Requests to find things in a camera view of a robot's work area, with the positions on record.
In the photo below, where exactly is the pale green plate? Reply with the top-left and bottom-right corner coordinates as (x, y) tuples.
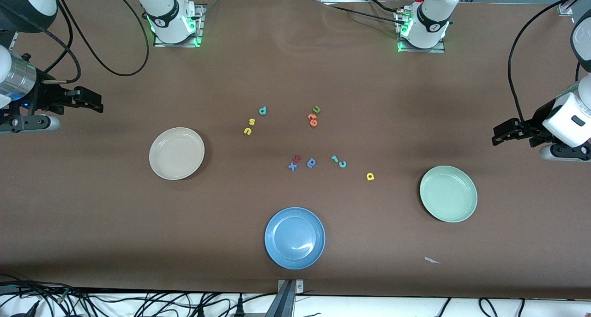
(419, 165), (478, 223)

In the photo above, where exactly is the beige brown plate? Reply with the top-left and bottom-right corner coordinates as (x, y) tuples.
(149, 127), (205, 180)

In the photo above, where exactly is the blue plate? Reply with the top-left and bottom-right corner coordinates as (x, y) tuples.
(264, 207), (326, 270)

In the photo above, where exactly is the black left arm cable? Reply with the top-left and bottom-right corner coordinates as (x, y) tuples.
(508, 0), (591, 128)

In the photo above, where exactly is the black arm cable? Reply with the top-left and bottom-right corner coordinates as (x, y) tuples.
(0, 0), (151, 84)
(508, 0), (591, 128)

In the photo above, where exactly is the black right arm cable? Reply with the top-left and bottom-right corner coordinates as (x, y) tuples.
(0, 0), (151, 84)

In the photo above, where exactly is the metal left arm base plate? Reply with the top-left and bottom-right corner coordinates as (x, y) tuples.
(396, 10), (446, 54)

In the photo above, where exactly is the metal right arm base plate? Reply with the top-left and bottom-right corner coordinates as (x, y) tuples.
(153, 3), (205, 48)

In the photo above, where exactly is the black base cable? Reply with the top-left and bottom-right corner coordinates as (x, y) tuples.
(367, 0), (409, 15)
(329, 5), (409, 27)

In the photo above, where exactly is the thick black floor cable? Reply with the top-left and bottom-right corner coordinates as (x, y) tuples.
(0, 280), (70, 295)

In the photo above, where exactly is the metal table edge bracket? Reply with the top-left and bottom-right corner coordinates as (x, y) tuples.
(277, 279), (304, 317)

